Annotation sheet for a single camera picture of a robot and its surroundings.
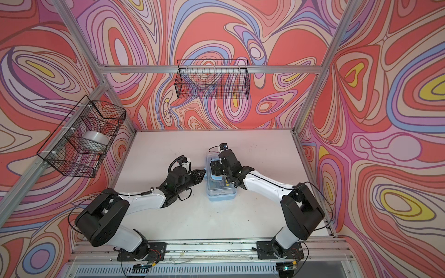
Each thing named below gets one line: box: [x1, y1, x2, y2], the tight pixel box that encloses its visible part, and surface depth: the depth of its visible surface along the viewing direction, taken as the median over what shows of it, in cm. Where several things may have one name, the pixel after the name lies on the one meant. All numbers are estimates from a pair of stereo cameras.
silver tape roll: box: [79, 130, 110, 153], surface depth 74 cm
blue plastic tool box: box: [203, 152, 238, 201], surface depth 86 cm
